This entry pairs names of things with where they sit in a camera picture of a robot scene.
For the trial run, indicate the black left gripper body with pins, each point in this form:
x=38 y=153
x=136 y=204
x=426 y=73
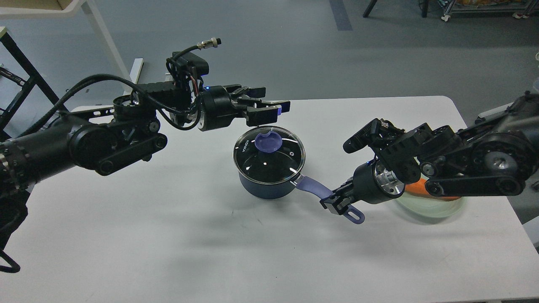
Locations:
x=220 y=106

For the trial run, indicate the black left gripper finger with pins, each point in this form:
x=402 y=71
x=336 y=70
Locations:
x=265 y=113
x=242 y=96

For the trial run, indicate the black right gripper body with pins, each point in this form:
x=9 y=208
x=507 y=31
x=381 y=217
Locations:
x=374 y=183

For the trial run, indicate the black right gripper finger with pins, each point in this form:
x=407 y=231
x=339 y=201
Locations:
x=340 y=205
x=346 y=189

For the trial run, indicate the glass lid with purple knob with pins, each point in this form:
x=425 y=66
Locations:
x=269 y=155

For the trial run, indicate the blue saucepan with purple handle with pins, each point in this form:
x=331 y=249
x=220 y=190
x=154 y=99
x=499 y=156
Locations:
x=300 y=182

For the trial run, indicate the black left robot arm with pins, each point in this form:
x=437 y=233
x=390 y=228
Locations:
x=107 y=140

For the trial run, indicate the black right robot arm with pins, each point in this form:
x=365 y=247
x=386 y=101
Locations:
x=494 y=157

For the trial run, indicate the orange toy carrot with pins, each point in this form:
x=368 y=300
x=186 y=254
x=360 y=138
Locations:
x=418 y=189

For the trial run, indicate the pale green plate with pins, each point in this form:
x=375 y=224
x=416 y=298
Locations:
x=431 y=207

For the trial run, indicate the black stand leg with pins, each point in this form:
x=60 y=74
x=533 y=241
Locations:
x=369 y=8

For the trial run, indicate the black metal rack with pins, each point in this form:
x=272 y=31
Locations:
x=34 y=80

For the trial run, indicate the metal wheeled cart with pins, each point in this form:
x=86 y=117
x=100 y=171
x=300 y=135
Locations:
x=520 y=9

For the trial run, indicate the white table frame leg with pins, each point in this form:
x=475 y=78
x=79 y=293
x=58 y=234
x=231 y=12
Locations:
x=57 y=9

